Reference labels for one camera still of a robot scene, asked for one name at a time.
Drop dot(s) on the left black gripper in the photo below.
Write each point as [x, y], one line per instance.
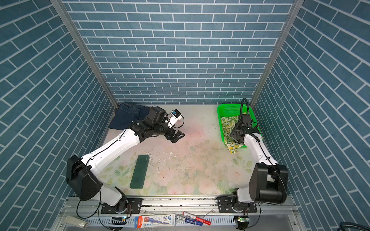
[176, 137]

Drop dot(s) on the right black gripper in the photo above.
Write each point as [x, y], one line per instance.
[234, 131]

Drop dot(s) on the dark blue denim skirt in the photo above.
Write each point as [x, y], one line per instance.
[127, 113]

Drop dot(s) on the green plastic basket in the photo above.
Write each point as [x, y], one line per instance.
[228, 116]

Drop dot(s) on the dark green rectangular board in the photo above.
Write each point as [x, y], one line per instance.
[139, 173]

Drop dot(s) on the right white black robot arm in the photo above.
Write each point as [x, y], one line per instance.
[269, 179]

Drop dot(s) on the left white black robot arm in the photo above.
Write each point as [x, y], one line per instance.
[81, 172]

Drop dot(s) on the marker package box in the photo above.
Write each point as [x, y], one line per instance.
[147, 221]

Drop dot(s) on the blue marker pen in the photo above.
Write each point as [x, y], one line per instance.
[190, 221]

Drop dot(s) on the grey white small device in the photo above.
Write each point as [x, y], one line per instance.
[77, 222]

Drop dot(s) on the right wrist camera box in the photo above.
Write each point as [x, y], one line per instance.
[245, 120]

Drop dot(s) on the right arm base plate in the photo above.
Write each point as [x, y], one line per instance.
[228, 204]

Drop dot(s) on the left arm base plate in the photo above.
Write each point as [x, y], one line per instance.
[124, 206]

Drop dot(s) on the aluminium front rail frame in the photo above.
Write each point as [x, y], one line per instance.
[284, 217]

